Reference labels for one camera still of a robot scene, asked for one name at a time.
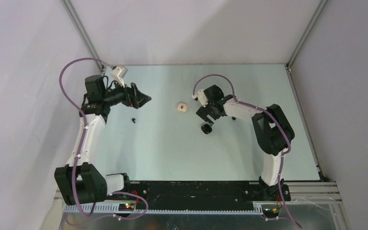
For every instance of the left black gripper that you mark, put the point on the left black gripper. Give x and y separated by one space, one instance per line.
133 97

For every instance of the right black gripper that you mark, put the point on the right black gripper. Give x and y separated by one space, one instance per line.
203 112

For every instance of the black earbud charging case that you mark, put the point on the black earbud charging case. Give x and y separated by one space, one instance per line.
206 128

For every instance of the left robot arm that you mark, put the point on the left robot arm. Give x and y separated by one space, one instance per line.
79 181

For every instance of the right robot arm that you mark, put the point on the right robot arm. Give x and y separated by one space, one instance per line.
272 130

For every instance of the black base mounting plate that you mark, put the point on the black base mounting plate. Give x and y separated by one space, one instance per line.
206 195

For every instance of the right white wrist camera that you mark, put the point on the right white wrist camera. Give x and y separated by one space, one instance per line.
201 97

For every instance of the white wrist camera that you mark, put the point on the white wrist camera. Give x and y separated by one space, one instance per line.
201 97
118 73

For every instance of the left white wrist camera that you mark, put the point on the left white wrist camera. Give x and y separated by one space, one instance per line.
118 73

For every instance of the left aluminium frame post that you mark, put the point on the left aluminium frame post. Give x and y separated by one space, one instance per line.
79 26

